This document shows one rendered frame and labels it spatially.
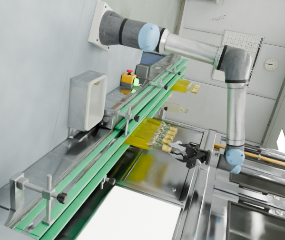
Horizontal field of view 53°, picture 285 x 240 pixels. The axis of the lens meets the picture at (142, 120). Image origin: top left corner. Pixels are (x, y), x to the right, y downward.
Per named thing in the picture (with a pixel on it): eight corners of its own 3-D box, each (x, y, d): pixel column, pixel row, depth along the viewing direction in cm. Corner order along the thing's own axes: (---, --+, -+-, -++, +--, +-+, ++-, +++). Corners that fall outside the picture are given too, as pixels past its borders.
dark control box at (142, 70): (134, 75, 201) (145, 78, 199) (136, 65, 198) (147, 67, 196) (138, 73, 208) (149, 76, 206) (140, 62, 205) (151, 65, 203)
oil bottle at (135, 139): (113, 140, 151) (152, 152, 146) (114, 131, 148) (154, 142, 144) (118, 135, 156) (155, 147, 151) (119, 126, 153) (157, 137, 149)
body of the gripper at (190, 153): (185, 153, 152) (208, 159, 149) (182, 161, 144) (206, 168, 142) (188, 140, 149) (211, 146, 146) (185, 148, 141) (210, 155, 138)
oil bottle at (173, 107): (154, 107, 232) (186, 115, 227) (155, 101, 230) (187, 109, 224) (156, 105, 237) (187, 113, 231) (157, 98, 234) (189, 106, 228)
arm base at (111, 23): (104, 4, 121) (126, 9, 119) (116, 16, 136) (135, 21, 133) (95, 39, 122) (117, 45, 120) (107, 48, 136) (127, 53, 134)
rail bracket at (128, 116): (111, 133, 142) (134, 140, 139) (114, 101, 135) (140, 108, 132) (113, 131, 144) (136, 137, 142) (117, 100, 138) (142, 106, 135)
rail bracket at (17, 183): (-6, 208, 86) (59, 234, 81) (-10, 161, 79) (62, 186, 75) (5, 199, 91) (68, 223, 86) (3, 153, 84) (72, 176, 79)
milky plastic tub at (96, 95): (68, 127, 125) (86, 133, 123) (71, 78, 116) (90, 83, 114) (87, 114, 141) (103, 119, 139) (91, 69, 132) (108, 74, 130)
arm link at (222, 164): (242, 155, 142) (238, 171, 144) (220, 149, 144) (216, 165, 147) (243, 161, 135) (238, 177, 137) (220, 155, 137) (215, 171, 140)
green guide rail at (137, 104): (116, 115, 142) (131, 118, 140) (116, 113, 142) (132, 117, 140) (181, 59, 298) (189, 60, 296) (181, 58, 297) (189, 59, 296)
